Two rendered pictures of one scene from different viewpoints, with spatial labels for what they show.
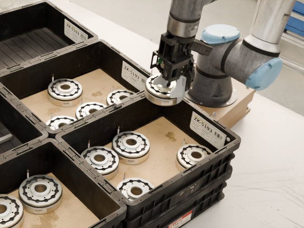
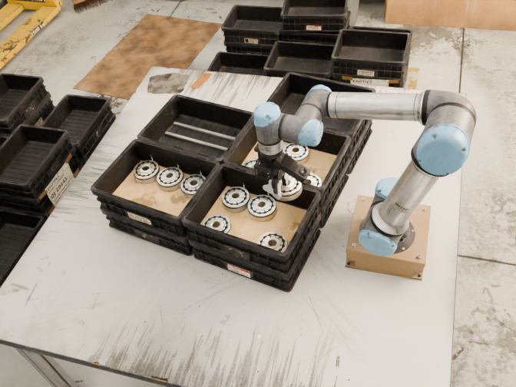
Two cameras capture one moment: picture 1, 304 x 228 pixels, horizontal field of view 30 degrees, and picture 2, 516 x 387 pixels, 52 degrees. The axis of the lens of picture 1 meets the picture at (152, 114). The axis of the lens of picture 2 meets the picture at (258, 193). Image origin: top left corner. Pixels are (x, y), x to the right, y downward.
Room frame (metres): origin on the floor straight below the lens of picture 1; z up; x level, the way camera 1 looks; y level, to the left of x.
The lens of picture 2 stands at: (0.95, -1.20, 2.30)
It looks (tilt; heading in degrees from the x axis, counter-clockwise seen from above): 48 degrees down; 81
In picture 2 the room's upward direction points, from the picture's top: 9 degrees counter-clockwise
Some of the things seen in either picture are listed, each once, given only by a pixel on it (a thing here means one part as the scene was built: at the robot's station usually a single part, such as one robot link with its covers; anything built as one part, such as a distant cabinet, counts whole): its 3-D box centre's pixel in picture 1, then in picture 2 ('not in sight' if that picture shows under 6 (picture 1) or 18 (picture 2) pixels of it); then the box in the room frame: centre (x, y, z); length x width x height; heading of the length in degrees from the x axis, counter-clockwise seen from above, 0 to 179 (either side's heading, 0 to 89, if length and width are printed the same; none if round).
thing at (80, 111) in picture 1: (93, 113); not in sight; (1.26, 0.16, 0.86); 0.10 x 0.10 x 0.01
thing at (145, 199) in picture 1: (150, 141); (251, 208); (1.11, -0.01, 0.92); 0.40 x 0.30 x 0.02; 138
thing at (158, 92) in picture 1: (164, 85); (286, 183); (1.23, -0.02, 1.01); 0.10 x 0.10 x 0.01
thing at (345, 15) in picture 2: not in sight; (315, 35); (1.95, 1.75, 0.37); 0.42 x 0.34 x 0.46; 148
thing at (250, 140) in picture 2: (78, 98); (288, 160); (1.31, 0.22, 0.87); 0.40 x 0.30 x 0.11; 138
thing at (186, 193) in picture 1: (148, 155); (253, 217); (1.11, -0.01, 0.87); 0.40 x 0.30 x 0.11; 138
